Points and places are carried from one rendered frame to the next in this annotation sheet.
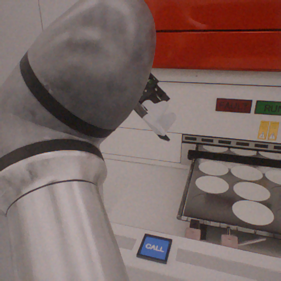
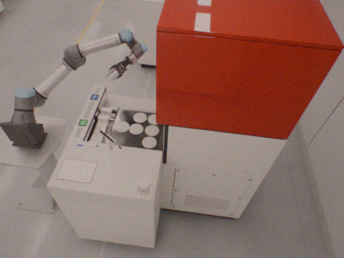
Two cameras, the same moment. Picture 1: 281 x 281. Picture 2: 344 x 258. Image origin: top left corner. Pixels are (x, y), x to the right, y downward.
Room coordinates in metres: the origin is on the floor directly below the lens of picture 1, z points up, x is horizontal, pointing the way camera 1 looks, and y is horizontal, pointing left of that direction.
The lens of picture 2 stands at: (0.62, -1.55, 2.37)
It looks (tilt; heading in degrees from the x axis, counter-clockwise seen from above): 50 degrees down; 77
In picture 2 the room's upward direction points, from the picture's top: 4 degrees clockwise
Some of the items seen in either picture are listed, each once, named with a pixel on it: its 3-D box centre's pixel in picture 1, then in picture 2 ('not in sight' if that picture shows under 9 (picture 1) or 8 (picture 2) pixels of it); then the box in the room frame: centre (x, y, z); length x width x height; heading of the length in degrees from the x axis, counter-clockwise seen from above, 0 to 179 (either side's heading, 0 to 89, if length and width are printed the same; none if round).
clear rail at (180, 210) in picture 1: (187, 181); (141, 110); (0.70, -0.14, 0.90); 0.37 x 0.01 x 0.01; 164
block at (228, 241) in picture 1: (229, 253); (103, 118); (0.42, -0.18, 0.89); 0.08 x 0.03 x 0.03; 164
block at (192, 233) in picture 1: (191, 245); (106, 110); (0.44, -0.10, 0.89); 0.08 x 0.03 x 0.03; 164
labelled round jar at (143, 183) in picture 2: not in sight; (144, 186); (0.65, -0.83, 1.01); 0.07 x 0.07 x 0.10
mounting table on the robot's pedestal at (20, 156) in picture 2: not in sight; (32, 144); (-0.11, -0.24, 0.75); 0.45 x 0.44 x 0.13; 162
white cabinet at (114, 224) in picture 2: not in sight; (126, 171); (0.53, -0.36, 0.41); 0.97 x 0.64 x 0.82; 74
